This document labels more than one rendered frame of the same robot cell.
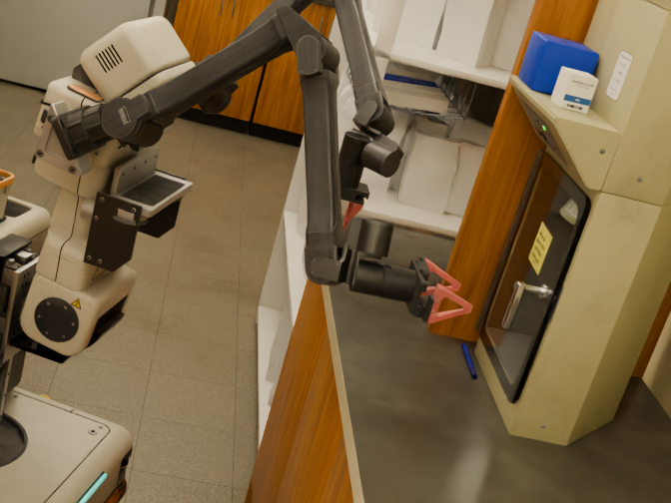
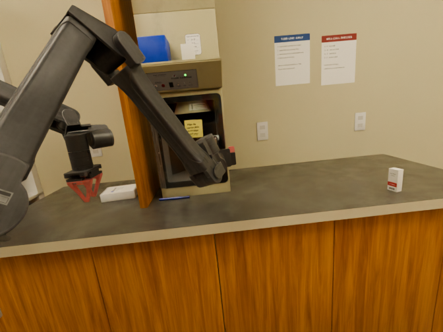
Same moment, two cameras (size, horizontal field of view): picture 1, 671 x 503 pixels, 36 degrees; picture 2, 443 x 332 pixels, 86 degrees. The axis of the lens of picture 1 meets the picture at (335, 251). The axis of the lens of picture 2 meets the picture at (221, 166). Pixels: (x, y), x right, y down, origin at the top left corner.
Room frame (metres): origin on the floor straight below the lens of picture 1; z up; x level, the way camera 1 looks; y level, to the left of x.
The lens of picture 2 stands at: (1.55, 0.66, 1.33)
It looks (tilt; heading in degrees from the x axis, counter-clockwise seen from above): 14 degrees down; 278
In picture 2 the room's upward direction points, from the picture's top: 5 degrees counter-clockwise
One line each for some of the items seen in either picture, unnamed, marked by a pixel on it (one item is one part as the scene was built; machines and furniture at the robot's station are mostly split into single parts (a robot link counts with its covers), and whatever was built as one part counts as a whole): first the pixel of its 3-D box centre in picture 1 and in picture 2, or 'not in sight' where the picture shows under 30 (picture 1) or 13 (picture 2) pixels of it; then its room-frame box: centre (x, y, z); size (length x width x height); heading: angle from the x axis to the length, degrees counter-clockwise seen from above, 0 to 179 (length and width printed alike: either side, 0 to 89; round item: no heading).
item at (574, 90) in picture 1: (574, 90); (188, 53); (1.78, -0.31, 1.54); 0.05 x 0.05 x 0.06; 14
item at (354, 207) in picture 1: (342, 208); (88, 184); (2.07, 0.01, 1.13); 0.07 x 0.07 x 0.09; 10
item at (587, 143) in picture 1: (552, 129); (180, 76); (1.82, -0.30, 1.46); 0.32 x 0.12 x 0.10; 10
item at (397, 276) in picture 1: (400, 284); (216, 160); (1.68, -0.12, 1.15); 0.10 x 0.07 x 0.07; 11
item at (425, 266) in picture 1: (436, 284); not in sight; (1.73, -0.19, 1.15); 0.09 x 0.07 x 0.07; 101
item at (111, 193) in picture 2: not in sight; (120, 192); (2.22, -0.39, 0.96); 0.16 x 0.12 x 0.04; 16
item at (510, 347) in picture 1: (528, 272); (190, 142); (1.82, -0.35, 1.19); 0.30 x 0.01 x 0.40; 10
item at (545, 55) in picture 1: (557, 66); (155, 52); (1.90, -0.29, 1.55); 0.10 x 0.10 x 0.09; 10
